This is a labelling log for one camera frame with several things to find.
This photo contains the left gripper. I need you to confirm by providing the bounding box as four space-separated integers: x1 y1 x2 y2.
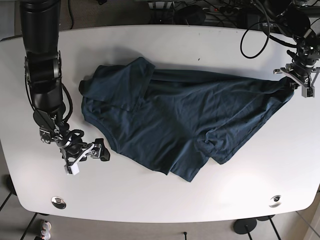
273 61 320 97

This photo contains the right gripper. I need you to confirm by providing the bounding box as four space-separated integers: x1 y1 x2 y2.
59 137 111 166

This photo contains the dark blue T-shirt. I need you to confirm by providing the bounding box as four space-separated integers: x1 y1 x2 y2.
78 56 296 183

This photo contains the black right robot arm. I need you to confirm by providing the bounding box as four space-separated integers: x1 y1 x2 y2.
19 0 110 175

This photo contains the left table grommet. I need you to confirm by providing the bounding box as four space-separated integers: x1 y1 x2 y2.
51 196 67 210

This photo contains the table grommet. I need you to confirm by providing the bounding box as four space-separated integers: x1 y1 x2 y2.
268 195 282 208
51 196 67 210

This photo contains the grey sneaker shoe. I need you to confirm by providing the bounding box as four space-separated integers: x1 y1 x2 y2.
34 220 52 240

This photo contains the right table grommet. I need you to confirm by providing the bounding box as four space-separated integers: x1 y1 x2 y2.
268 195 282 208

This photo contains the black round stand base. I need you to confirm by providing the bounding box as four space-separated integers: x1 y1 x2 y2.
233 218 257 235

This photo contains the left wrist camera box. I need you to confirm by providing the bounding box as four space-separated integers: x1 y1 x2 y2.
301 86 315 98

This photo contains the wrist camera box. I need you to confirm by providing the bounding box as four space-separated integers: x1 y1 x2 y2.
301 86 315 98
64 164 80 175

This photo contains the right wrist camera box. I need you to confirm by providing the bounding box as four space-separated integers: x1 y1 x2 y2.
64 164 80 175

